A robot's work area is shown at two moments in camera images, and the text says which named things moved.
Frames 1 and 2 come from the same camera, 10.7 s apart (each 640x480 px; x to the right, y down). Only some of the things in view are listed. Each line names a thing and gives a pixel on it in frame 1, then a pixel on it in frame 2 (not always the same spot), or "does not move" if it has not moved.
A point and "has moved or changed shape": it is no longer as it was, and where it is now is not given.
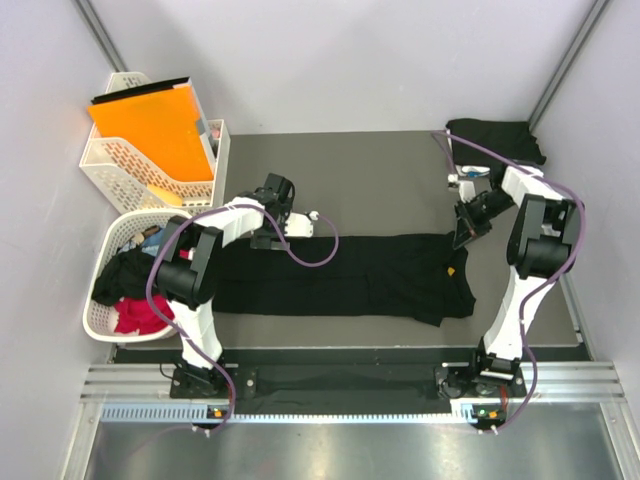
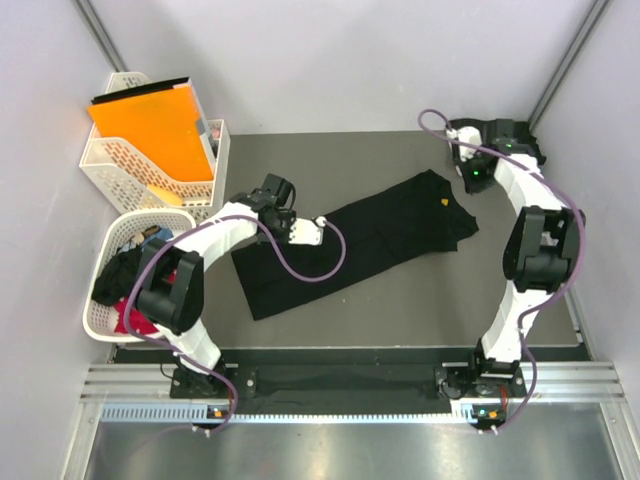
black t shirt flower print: x=419 y=277 has moved or changed shape
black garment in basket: x=124 y=276 does not move
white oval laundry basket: x=97 y=317 does not move
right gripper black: x=464 y=229 → x=472 y=187
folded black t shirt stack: x=511 y=138 does not move
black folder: x=141 y=89 does not move
